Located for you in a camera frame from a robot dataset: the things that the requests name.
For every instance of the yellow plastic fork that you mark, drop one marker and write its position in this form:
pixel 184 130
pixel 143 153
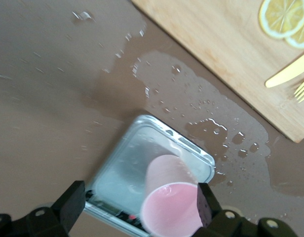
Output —
pixel 303 91

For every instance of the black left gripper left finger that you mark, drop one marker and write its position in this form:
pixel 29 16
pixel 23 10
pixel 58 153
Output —
pixel 68 207

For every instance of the wooden cutting board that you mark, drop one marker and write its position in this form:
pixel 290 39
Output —
pixel 228 49

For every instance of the yellow lemon slice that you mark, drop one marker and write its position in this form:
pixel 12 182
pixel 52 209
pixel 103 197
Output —
pixel 282 17
pixel 301 40

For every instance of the pink plastic cup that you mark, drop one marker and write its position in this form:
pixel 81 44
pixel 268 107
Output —
pixel 166 209

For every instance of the yellow plastic knife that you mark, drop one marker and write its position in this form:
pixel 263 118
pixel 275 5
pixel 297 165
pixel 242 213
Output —
pixel 287 72

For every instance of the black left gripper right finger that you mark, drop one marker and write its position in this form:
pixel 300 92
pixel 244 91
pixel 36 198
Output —
pixel 216 222

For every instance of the silver digital kitchen scale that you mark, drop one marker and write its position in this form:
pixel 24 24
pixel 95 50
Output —
pixel 122 168

